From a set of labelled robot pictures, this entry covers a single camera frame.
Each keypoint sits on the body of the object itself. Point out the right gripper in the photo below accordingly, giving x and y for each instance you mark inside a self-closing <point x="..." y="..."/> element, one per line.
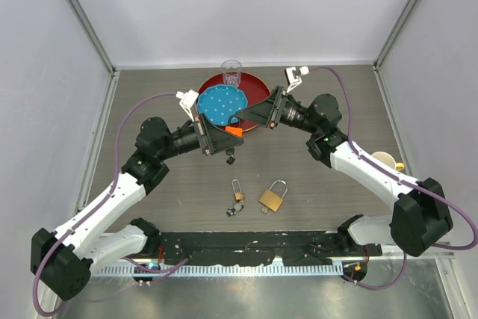
<point x="267" y="113"/>

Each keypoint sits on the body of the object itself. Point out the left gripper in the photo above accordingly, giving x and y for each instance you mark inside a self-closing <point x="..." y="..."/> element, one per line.
<point x="222" y="140"/>

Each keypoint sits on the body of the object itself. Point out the black padlock keys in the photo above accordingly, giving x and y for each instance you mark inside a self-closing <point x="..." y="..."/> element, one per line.
<point x="231" y="156"/>

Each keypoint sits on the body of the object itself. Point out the orange black padlock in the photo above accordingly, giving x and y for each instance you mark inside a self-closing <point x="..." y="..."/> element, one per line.
<point x="234" y="127"/>

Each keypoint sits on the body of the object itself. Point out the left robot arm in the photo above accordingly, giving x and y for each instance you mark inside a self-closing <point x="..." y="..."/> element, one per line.
<point x="64" y="259"/>

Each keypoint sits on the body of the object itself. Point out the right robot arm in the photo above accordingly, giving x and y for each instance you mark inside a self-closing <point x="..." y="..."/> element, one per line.
<point x="417" y="220"/>

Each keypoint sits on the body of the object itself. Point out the large padlock key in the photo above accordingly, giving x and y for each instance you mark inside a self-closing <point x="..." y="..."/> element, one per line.
<point x="264" y="209"/>

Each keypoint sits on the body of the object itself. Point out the red round tray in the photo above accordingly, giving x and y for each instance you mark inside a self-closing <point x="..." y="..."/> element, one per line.
<point x="254" y="88"/>

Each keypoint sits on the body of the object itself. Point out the blue dotted plate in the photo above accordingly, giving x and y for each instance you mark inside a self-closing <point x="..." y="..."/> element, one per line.
<point x="220" y="102"/>

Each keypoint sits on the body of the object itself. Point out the clear plastic cup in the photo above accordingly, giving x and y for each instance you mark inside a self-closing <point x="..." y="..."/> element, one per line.
<point x="231" y="72"/>

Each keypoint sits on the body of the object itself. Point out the small brass padlock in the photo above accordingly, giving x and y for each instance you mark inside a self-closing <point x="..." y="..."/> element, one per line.
<point x="238" y="194"/>

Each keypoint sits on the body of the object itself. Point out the large brass padlock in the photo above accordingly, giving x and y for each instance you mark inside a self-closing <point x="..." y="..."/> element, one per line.
<point x="271" y="199"/>

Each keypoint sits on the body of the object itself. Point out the yellow cream mug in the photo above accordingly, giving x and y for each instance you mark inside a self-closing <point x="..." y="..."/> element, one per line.
<point x="388" y="160"/>

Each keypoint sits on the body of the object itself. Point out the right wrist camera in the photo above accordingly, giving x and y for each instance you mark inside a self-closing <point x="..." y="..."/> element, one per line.
<point x="294" y="76"/>

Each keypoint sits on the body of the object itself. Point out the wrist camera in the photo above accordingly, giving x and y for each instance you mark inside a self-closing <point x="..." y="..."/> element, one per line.
<point x="294" y="76"/>
<point x="187" y="100"/>

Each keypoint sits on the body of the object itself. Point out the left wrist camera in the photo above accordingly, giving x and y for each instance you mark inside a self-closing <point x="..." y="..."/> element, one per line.
<point x="187" y="100"/>

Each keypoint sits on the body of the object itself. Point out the black white keychain charm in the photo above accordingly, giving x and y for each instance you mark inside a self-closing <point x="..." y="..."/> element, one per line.
<point x="236" y="208"/>

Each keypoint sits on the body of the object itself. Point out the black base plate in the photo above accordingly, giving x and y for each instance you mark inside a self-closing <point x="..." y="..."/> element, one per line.
<point x="252" y="249"/>

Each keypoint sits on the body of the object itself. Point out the slotted cable duct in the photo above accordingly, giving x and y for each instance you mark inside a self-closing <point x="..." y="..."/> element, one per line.
<point x="276" y="268"/>

